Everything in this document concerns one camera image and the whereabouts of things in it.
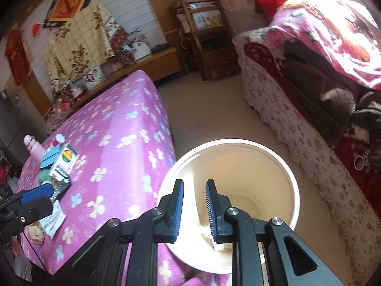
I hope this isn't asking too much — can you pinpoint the black shiny wrapper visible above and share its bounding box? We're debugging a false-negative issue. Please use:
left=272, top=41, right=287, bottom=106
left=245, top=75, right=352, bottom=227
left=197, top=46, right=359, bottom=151
left=50, top=179, right=72, bottom=200

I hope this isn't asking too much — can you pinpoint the blue box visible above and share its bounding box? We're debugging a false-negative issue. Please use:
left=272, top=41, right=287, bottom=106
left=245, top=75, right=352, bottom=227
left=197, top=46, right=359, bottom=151
left=40, top=147, right=63, bottom=170

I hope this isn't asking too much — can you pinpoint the floral covered sofa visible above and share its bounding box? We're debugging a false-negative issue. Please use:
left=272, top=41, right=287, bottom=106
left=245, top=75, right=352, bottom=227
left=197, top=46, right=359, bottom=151
left=232, top=27, right=381, bottom=286

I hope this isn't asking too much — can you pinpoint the crumpled tan paper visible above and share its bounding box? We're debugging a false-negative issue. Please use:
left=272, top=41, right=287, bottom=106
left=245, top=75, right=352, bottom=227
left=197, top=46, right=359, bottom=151
left=28, top=222, right=46, bottom=245

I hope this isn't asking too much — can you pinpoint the grey cabinet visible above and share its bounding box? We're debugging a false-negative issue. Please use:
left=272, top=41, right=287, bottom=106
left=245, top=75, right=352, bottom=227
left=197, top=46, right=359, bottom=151
left=0, top=89, right=48, bottom=155

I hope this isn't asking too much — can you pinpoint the cream plastic bucket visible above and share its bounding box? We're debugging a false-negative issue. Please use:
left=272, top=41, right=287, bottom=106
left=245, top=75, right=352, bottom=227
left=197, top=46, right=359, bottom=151
left=157, top=138, right=301, bottom=275

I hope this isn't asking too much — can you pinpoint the white printed sachet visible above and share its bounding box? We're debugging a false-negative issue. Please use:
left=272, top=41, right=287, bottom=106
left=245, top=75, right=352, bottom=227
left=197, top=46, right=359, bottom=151
left=40, top=201, right=66, bottom=239

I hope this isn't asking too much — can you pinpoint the red wall banner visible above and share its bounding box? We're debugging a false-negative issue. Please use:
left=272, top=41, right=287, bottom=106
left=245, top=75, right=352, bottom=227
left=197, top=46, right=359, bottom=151
left=4, top=30, right=32, bottom=87

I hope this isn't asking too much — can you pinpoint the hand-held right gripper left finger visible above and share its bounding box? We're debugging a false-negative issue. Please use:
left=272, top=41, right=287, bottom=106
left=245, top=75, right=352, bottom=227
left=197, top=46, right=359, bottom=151
left=58, top=179, right=184, bottom=286

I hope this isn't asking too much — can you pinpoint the white tissue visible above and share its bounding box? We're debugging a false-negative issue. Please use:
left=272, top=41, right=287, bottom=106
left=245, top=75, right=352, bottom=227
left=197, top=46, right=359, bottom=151
left=202, top=226, right=227, bottom=252

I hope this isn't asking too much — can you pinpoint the pink printed blanket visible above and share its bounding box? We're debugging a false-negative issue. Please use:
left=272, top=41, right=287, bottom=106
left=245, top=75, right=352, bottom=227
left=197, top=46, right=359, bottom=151
left=269, top=0, right=381, bottom=91

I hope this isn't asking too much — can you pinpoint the photo frame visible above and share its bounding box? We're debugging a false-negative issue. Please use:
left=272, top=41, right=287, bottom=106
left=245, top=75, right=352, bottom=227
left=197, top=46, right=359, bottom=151
left=83, top=67, right=105, bottom=90

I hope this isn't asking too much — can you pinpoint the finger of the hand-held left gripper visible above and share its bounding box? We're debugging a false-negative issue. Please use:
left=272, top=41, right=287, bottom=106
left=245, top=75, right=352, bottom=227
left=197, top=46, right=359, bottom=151
left=0, top=183, right=55, bottom=212
left=0, top=198, right=54, bottom=233

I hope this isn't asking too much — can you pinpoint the purple floral blanket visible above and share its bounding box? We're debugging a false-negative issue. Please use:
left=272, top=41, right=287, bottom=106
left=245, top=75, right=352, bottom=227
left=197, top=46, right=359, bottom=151
left=16, top=70, right=239, bottom=286

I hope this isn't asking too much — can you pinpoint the low wooden cabinet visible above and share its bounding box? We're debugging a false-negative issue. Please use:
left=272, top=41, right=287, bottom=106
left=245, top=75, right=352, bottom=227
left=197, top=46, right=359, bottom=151
left=42, top=46, right=182, bottom=120

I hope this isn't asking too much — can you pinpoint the brown jacket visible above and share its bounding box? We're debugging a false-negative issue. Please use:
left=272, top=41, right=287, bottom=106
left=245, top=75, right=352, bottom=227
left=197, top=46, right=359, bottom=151
left=281, top=40, right=381, bottom=149

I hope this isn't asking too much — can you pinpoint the wrapped gift basket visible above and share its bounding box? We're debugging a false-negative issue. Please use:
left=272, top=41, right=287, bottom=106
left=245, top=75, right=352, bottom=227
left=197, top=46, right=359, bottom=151
left=45, top=101, right=75, bottom=132

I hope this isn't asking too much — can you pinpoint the white printed bag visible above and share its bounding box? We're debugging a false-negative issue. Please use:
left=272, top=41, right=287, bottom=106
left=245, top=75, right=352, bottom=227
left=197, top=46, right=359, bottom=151
left=128, top=34, right=151, bottom=58

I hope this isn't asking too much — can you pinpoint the floral printed box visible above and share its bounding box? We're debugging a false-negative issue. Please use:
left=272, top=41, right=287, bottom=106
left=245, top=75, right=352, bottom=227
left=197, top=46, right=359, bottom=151
left=190, top=9, right=224, bottom=30

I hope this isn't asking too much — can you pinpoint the green ball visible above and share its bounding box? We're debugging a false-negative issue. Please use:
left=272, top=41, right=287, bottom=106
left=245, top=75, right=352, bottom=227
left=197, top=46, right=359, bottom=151
left=37, top=170, right=54, bottom=185

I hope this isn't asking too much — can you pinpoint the metal keyring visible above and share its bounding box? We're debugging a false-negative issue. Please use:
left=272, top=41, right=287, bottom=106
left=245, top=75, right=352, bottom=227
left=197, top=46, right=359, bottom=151
left=353, top=152, right=371, bottom=170

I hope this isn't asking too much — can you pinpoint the pink bottle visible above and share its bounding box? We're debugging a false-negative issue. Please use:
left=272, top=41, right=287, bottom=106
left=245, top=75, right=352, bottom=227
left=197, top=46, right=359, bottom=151
left=24, top=135, right=45, bottom=158

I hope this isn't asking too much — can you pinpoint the wooden shelf stand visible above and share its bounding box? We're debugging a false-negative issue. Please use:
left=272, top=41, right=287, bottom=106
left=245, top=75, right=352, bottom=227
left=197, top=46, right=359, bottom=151
left=170, top=0, right=241, bottom=81

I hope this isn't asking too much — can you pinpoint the yellow checked floral cloth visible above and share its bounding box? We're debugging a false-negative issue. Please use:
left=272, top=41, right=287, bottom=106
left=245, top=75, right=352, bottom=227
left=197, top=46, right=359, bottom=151
left=45, top=1, right=115, bottom=81

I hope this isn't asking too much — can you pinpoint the clear plastic bag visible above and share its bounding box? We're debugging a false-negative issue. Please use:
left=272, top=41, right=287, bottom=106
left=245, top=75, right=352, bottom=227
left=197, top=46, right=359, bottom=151
left=13, top=250, right=33, bottom=282

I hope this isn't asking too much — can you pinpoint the red plastic bag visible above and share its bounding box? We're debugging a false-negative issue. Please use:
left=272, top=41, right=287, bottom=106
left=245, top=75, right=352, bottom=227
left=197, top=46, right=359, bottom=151
left=257, top=0, right=301, bottom=21

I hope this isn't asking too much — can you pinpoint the white box rainbow label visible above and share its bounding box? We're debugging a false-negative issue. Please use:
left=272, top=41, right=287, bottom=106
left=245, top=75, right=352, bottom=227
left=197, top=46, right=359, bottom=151
left=48, top=143, right=79, bottom=182

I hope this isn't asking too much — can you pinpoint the red framed wall hanging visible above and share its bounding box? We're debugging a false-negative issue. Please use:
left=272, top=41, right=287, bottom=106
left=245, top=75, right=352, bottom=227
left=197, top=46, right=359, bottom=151
left=43, top=0, right=100, bottom=29

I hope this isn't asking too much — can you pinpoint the brown patterned cloth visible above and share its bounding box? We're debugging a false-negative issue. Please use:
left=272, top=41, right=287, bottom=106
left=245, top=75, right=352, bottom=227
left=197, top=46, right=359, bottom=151
left=109, top=25, right=137, bottom=64

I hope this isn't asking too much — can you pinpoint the small white red bottle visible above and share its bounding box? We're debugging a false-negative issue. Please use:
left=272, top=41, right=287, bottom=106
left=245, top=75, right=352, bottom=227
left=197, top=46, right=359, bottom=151
left=50, top=133, right=65, bottom=149

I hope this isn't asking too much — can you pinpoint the red floral sofa mat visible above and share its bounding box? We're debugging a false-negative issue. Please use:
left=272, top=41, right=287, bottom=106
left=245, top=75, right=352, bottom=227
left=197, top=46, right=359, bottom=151
left=242, top=40, right=381, bottom=215

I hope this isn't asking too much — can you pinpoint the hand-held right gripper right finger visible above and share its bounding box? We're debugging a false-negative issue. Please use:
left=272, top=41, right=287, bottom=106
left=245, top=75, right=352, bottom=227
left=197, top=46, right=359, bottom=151
left=205, top=179, right=346, bottom=286

